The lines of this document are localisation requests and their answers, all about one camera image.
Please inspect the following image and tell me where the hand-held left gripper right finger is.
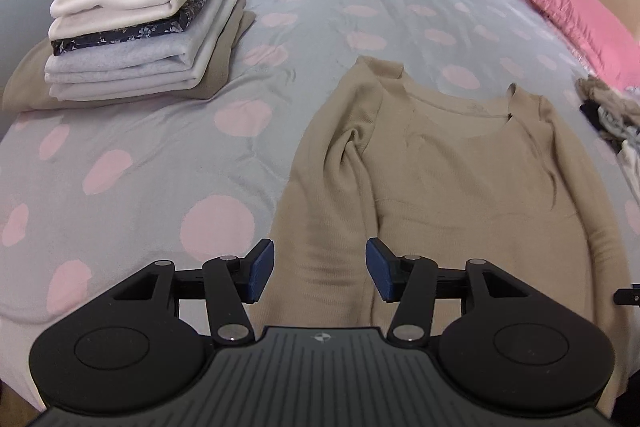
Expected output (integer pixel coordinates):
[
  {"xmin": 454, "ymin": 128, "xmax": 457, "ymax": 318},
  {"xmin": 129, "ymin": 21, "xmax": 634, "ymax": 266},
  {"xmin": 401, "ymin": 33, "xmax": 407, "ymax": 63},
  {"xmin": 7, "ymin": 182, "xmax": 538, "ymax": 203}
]
[{"xmin": 365, "ymin": 236, "xmax": 531, "ymax": 344}]

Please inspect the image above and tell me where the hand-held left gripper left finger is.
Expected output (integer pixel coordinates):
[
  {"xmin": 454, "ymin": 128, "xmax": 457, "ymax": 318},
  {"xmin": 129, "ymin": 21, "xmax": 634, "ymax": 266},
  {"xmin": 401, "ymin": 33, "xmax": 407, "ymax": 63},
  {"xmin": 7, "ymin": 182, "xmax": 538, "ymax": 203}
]
[{"xmin": 112, "ymin": 239, "xmax": 275, "ymax": 346}]

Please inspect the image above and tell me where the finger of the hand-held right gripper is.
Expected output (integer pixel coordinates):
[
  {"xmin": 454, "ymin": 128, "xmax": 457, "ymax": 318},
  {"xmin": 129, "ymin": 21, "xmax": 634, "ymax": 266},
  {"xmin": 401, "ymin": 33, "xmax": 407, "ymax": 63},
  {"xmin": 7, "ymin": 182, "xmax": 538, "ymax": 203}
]
[{"xmin": 614, "ymin": 285, "xmax": 640, "ymax": 308}]

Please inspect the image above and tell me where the beige knit sweater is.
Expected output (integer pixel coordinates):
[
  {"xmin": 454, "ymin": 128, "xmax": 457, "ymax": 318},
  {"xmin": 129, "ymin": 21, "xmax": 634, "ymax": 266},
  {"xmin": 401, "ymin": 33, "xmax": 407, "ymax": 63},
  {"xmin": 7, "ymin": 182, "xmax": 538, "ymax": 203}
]
[{"xmin": 256, "ymin": 55, "xmax": 633, "ymax": 414}]

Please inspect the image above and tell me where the pile of unfolded clothes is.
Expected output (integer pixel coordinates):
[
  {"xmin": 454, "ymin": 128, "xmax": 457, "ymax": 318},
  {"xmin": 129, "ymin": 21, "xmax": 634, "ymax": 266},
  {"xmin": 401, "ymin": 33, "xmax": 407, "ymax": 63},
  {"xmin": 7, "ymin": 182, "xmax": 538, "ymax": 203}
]
[{"xmin": 572, "ymin": 74, "xmax": 640, "ymax": 204}]

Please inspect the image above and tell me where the stack of folded clothes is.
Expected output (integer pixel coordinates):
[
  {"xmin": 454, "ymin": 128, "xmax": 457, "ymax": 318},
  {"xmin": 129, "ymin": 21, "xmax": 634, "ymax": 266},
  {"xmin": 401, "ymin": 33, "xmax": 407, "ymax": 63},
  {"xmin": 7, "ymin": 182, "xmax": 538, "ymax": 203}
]
[{"xmin": 2, "ymin": 0, "xmax": 259, "ymax": 112}]

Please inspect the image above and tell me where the grey pink-dotted bed cover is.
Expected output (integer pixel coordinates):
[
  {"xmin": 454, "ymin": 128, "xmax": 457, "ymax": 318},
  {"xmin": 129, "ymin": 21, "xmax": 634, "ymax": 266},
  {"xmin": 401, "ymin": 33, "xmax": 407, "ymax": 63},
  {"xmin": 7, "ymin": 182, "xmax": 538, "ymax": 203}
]
[{"xmin": 0, "ymin": 0, "xmax": 640, "ymax": 410}]

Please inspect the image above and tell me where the white folded garment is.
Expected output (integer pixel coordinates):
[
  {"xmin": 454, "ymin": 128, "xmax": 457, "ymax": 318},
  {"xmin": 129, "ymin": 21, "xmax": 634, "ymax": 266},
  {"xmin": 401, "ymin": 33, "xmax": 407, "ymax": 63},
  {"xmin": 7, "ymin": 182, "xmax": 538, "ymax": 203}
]
[{"xmin": 45, "ymin": 0, "xmax": 247, "ymax": 103}]

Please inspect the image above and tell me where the light grey folded garment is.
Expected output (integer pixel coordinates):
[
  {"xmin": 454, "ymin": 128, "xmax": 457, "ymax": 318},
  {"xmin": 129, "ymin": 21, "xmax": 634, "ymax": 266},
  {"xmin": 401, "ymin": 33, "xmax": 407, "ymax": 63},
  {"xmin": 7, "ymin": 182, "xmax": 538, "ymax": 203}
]
[{"xmin": 44, "ymin": 0, "xmax": 236, "ymax": 76}]

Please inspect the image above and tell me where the dark floral folded garment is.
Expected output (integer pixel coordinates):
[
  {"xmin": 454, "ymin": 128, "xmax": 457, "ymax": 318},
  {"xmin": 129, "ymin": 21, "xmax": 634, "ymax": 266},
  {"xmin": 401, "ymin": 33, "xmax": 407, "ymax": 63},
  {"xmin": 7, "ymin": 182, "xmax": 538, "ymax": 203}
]
[{"xmin": 51, "ymin": 0, "xmax": 241, "ymax": 57}]

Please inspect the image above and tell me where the pink pillow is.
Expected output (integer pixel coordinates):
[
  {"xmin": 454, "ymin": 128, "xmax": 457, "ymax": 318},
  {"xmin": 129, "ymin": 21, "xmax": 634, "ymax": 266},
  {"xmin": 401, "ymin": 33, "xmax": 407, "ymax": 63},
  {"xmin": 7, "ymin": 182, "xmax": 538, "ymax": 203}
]
[{"xmin": 501, "ymin": 0, "xmax": 640, "ymax": 94}]

